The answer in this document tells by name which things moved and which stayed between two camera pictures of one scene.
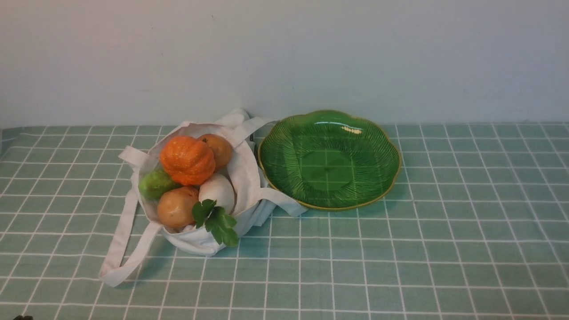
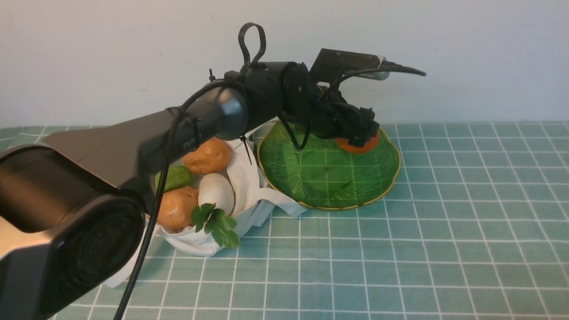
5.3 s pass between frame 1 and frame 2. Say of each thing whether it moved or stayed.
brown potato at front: stayed
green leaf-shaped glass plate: stayed
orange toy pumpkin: moved
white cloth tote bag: stayed
